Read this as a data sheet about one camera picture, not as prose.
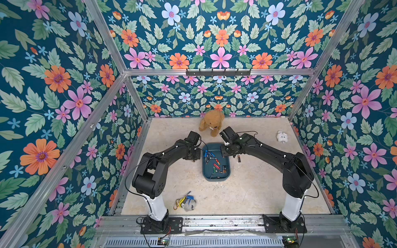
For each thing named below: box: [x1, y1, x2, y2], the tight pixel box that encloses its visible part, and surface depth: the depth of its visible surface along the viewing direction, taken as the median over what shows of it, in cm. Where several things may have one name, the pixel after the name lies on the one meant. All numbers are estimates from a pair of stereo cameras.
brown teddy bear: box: [198, 109, 225, 138], surface depth 98 cm
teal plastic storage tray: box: [201, 143, 231, 182], surface depth 95 cm
